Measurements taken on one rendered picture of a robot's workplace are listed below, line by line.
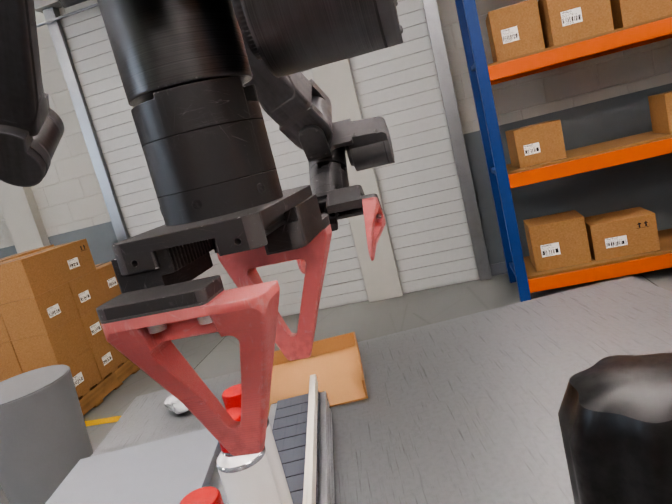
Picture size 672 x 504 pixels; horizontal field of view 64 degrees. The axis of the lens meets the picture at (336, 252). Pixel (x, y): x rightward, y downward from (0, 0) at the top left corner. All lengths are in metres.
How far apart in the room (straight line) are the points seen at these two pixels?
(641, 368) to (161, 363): 0.22
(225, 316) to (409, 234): 4.41
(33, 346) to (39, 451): 1.30
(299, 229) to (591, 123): 4.48
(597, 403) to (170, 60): 0.24
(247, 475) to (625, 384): 0.40
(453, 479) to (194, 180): 0.68
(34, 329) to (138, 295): 3.80
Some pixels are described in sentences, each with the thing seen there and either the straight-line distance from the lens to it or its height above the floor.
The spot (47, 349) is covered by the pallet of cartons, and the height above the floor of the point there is 0.54.
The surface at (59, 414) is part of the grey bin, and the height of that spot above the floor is 0.47.
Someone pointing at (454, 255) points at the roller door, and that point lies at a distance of 4.63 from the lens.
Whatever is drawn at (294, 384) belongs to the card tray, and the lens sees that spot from 1.26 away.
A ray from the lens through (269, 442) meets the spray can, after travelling 0.65.
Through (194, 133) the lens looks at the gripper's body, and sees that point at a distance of 0.24.
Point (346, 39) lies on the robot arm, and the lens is 0.23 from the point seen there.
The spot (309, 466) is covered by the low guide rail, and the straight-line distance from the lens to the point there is 0.79.
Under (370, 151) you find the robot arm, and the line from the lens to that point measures 0.79.
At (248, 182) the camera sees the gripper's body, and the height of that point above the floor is 1.31.
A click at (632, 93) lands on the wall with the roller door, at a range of 4.79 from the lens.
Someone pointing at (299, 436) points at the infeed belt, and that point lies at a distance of 0.94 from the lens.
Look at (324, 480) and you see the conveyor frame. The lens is 0.82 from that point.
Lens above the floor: 1.31
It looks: 10 degrees down
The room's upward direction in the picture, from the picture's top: 14 degrees counter-clockwise
